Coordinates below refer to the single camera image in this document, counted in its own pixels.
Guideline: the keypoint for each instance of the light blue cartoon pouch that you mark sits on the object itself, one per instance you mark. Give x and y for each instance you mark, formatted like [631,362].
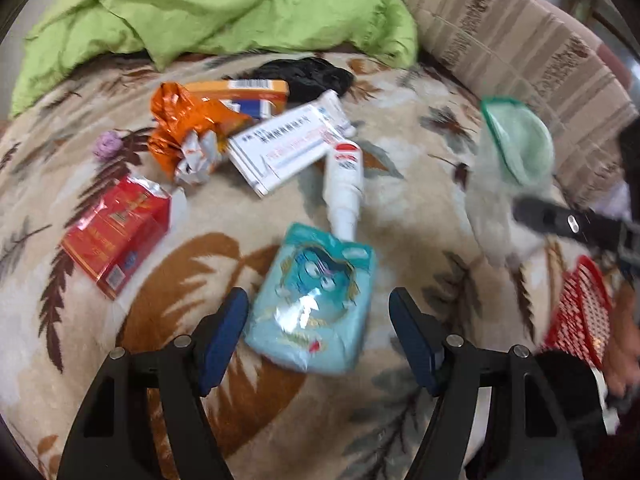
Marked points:
[312,300]

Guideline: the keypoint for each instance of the white spray bottle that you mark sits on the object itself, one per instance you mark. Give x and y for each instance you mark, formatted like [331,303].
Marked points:
[342,180]

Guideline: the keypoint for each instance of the small purple ball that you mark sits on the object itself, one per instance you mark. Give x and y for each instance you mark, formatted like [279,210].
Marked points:
[108,145]

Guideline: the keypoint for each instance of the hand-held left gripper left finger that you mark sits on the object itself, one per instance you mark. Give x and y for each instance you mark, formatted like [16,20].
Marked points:
[225,342]

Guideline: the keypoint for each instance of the orange foil wrapper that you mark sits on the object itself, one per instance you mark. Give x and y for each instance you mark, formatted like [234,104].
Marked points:
[192,130]

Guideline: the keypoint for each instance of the clear green-rimmed plastic bag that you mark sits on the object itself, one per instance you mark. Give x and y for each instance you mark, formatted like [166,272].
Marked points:
[520,145]

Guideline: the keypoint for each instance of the white medicine box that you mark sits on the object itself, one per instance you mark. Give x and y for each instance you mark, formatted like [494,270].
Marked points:
[285,152]

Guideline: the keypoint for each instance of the black cloth item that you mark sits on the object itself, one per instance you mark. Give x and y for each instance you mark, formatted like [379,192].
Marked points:
[305,77]

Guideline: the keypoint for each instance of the orange cardboard box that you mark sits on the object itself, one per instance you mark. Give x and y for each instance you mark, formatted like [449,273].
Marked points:
[250,94]

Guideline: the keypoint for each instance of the green quilt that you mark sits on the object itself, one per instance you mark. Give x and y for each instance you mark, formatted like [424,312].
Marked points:
[200,10]

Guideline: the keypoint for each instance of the person's right hand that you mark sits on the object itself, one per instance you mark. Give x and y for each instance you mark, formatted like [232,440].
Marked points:
[627,340]

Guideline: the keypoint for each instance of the striped beige pillow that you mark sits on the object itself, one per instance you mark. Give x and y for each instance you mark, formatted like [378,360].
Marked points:
[525,60]

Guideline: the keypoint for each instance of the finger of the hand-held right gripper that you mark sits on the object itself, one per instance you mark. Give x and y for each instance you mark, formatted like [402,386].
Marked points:
[547,217]

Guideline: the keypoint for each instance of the red cigarette box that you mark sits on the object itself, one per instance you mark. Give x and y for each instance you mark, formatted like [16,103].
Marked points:
[117,235]

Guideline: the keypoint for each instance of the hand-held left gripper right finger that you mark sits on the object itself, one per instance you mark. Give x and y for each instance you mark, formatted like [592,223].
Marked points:
[412,342]

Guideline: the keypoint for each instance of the red mesh plastic basket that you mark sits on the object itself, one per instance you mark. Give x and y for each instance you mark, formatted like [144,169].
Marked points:
[582,305]

